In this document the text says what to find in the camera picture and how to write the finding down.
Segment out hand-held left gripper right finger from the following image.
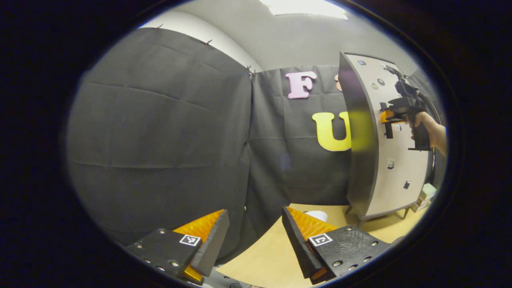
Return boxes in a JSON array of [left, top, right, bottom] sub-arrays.
[[282, 206, 390, 285]]

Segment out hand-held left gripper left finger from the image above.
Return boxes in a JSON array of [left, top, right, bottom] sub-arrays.
[[125, 210, 230, 285]]

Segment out black door handle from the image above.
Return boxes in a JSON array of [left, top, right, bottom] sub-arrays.
[[380, 102, 394, 139]]

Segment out beige cabinet door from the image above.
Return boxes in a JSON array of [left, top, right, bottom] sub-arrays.
[[344, 53, 434, 218]]

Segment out dark grey cabinet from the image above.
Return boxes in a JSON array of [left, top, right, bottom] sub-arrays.
[[338, 51, 436, 228]]

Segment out green book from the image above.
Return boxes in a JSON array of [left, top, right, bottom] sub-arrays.
[[420, 183, 437, 202]]

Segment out black backdrop cloth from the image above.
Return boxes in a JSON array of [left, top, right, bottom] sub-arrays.
[[66, 27, 448, 264]]

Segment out long ceiling light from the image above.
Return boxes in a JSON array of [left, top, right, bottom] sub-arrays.
[[260, 0, 348, 20]]

